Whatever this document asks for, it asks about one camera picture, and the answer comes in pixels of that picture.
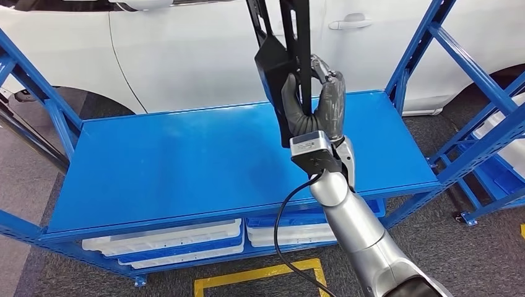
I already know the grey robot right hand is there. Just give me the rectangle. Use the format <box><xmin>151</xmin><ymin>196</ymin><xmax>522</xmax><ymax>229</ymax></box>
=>
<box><xmin>280</xmin><ymin>54</ymin><xmax>347</xmax><ymax>142</ymax></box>

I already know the black plastic bracket part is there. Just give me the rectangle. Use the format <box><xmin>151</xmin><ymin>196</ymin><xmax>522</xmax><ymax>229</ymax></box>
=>
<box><xmin>246</xmin><ymin>0</ymin><xmax>313</xmax><ymax>149</ymax></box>

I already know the blue metal shelf rack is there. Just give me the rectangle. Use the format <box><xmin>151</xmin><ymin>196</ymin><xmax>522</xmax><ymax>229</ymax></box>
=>
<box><xmin>0</xmin><ymin>0</ymin><xmax>525</xmax><ymax>288</ymax></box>

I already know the blue plastic tray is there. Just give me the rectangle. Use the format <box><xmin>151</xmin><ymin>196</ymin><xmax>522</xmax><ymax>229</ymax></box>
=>
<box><xmin>246</xmin><ymin>199</ymin><xmax>386</xmax><ymax>228</ymax></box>
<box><xmin>457</xmin><ymin>139</ymin><xmax>525</xmax><ymax>197</ymax></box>
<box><xmin>118</xmin><ymin>235</ymin><xmax>245</xmax><ymax>264</ymax></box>

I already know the white plastic tray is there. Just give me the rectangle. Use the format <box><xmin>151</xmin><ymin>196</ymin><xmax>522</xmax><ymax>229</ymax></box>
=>
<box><xmin>246</xmin><ymin>223</ymin><xmax>335</xmax><ymax>239</ymax></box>
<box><xmin>249</xmin><ymin>233</ymin><xmax>337</xmax><ymax>248</ymax></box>
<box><xmin>82</xmin><ymin>223</ymin><xmax>243</xmax><ymax>258</ymax></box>
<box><xmin>471</xmin><ymin>92</ymin><xmax>525</xmax><ymax>177</ymax></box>
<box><xmin>130</xmin><ymin>246</ymin><xmax>246</xmax><ymax>270</ymax></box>

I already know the white car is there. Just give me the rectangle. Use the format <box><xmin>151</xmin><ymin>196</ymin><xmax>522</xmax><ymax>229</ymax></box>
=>
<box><xmin>0</xmin><ymin>0</ymin><xmax>525</xmax><ymax>116</ymax></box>

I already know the blue wheeled metal rack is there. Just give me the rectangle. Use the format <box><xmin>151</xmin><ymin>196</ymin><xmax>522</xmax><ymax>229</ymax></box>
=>
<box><xmin>453</xmin><ymin>92</ymin><xmax>525</xmax><ymax>227</ymax></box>

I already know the black metal bar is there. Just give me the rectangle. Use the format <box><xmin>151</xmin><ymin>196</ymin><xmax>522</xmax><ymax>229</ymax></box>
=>
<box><xmin>0</xmin><ymin>92</ymin><xmax>70</xmax><ymax>175</ymax></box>

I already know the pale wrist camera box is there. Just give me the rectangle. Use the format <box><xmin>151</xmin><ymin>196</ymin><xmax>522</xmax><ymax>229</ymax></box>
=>
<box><xmin>289</xmin><ymin>130</ymin><xmax>343</xmax><ymax>179</ymax></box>

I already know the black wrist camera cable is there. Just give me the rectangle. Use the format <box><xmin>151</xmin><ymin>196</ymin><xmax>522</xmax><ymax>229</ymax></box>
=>
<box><xmin>273</xmin><ymin>172</ymin><xmax>337</xmax><ymax>297</ymax></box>

